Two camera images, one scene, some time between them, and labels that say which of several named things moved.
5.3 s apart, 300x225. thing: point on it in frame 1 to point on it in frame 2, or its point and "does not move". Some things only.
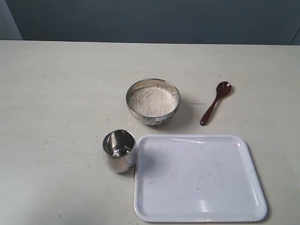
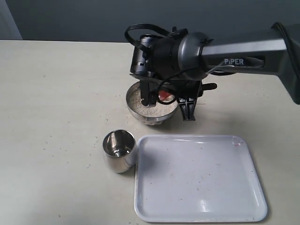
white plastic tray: [196, 178] does not move
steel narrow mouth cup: [120, 150] does not move
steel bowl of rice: [153, 101] does not move
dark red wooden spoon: [223, 88] to [166, 95]
